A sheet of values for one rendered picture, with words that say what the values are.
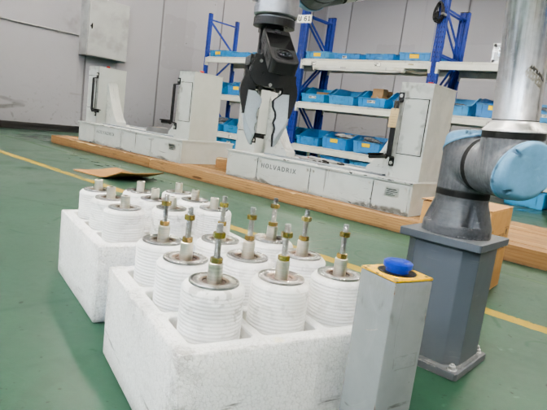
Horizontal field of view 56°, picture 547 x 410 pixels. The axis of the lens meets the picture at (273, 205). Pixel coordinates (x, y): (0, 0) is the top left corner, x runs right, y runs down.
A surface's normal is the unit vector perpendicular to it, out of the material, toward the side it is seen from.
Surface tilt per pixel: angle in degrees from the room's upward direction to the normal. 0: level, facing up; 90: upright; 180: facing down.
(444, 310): 90
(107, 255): 90
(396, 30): 90
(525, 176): 97
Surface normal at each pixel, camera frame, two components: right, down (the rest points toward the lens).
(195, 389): 0.50, 0.20
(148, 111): 0.74, 0.20
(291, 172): -0.66, 0.04
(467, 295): 0.06, 0.17
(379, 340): -0.86, -0.03
